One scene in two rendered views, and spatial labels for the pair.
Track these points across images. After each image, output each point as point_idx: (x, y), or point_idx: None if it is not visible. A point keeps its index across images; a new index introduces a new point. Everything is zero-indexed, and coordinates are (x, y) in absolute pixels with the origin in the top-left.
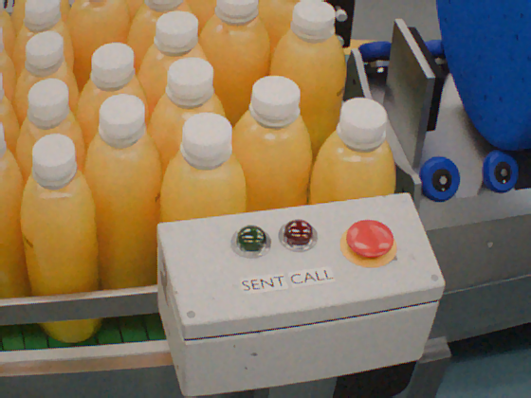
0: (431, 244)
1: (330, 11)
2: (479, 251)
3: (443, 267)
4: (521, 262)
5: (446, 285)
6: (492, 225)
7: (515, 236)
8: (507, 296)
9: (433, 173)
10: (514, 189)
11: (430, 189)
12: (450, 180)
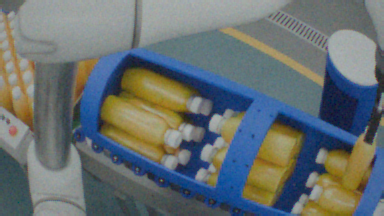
0: (81, 153)
1: None
2: (95, 166)
3: (85, 162)
4: (110, 180)
5: (87, 168)
6: (98, 161)
7: (106, 170)
8: (124, 191)
9: (76, 132)
10: (104, 155)
11: (74, 136)
12: (80, 137)
